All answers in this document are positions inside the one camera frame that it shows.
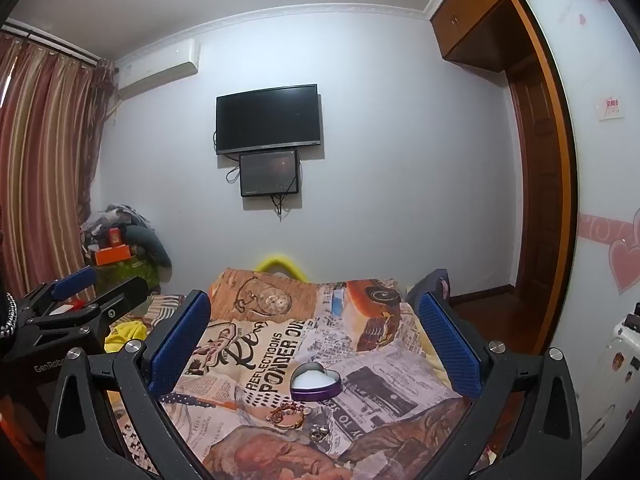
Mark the dark blue backpack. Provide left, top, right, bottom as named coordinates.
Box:
left=406, top=268, right=454, bottom=307

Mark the white suitcase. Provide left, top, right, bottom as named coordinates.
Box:
left=575, top=302, right=640, bottom=453

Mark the person's left forearm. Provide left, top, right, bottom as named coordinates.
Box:
left=0, top=396, right=32, bottom=444

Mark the wooden overhead cabinet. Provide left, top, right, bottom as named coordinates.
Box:
left=430, top=0, right=532, bottom=74

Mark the printed blanket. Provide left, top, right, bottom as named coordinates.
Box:
left=107, top=266, right=493, bottom=480

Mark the yellow fleece blanket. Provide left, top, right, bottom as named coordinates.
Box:
left=417, top=332, right=453, bottom=391

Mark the white wall card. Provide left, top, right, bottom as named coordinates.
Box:
left=597, top=96, right=626, bottom=122

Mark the yellow chair back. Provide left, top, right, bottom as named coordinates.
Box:
left=255, top=255, right=312, bottom=281

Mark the striped bedsheet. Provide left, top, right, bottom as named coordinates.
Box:
left=120, top=294, right=192, bottom=332

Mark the pink heart sticker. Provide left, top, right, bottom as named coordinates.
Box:
left=607, top=237, right=640, bottom=295

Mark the wooden door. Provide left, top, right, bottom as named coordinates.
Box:
left=506, top=0, right=575, bottom=357

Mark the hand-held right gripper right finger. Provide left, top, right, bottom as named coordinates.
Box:
left=417, top=287, right=596, bottom=480

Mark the yellow cloth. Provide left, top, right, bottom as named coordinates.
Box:
left=104, top=321, right=149, bottom=354

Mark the small red packet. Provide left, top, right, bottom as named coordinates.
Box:
left=49, top=299, right=87, bottom=317

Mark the green storage box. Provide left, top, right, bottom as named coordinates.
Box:
left=95, top=255, right=162, bottom=296

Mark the white sliding wardrobe door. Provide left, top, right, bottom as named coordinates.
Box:
left=517, top=0, right=640, bottom=480

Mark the curtain rail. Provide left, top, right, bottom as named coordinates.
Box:
left=0, top=19, right=99, bottom=67

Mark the purple heart-shaped tin box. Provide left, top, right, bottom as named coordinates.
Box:
left=290, top=362, right=343, bottom=402

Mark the grey green pillow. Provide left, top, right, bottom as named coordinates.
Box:
left=125, top=225, right=173, bottom=269

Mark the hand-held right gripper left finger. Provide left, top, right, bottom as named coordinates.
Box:
left=45, top=289, right=221, bottom=480

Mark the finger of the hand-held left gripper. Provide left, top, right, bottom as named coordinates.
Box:
left=75, top=276, right=151, bottom=348
left=17, top=266, right=98, bottom=318

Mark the flat orange box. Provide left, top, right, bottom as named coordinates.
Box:
left=90, top=245, right=132, bottom=266

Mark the black wall television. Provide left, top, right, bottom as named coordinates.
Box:
left=215, top=84, right=321, bottom=156

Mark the black white braided cord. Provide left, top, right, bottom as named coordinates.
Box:
left=0, top=294, right=19, bottom=339

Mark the pile of clothes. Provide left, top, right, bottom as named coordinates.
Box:
left=81, top=203, right=173, bottom=271

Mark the white air conditioner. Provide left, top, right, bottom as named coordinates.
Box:
left=116, top=39, right=201, bottom=95

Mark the striped red curtain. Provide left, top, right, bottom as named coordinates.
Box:
left=0, top=30, right=118, bottom=306

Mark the small black wall monitor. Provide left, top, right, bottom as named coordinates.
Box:
left=239, top=149, right=301, bottom=198

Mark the gold beaded bracelet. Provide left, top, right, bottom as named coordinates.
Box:
left=270, top=402, right=308, bottom=429

